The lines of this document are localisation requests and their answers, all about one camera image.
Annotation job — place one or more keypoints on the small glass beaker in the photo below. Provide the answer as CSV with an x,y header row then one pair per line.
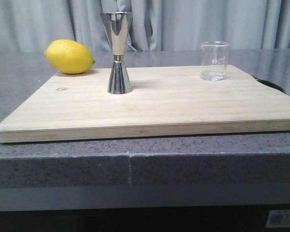
x,y
214,60

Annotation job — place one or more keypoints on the steel double jigger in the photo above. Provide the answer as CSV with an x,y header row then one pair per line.
x,y
117,26

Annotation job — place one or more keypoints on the wooden cutting board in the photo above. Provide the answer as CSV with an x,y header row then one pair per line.
x,y
164,101

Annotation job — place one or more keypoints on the yellow lemon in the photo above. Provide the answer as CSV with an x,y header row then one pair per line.
x,y
69,56

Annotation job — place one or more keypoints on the black cutting board loop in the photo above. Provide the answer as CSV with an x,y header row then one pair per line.
x,y
270,84

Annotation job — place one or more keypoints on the grey curtain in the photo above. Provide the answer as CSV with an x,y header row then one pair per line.
x,y
157,25

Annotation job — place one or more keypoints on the white QR code sticker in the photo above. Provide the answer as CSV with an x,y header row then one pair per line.
x,y
278,219

